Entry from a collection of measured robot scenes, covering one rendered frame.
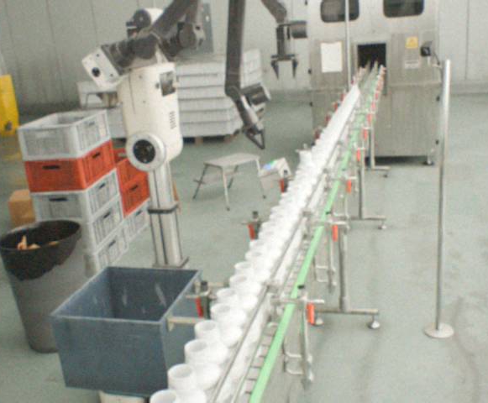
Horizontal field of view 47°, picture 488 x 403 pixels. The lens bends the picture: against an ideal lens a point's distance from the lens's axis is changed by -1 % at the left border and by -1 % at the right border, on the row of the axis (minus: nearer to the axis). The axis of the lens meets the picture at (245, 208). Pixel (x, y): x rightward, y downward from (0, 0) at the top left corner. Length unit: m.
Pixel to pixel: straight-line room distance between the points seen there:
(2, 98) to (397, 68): 7.69
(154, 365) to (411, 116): 5.11
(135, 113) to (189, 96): 6.12
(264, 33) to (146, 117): 9.90
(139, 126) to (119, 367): 0.99
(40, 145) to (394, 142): 3.81
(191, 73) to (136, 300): 6.61
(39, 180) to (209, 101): 4.59
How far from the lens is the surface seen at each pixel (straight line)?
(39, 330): 3.25
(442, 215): 2.88
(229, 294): 1.03
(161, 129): 2.15
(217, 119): 8.19
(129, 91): 2.15
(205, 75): 8.14
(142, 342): 1.45
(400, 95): 6.20
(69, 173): 3.85
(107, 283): 1.78
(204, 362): 0.86
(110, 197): 4.24
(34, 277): 3.09
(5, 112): 11.54
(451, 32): 11.70
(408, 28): 6.14
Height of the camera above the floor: 1.62
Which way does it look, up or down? 18 degrees down
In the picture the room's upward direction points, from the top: 5 degrees counter-clockwise
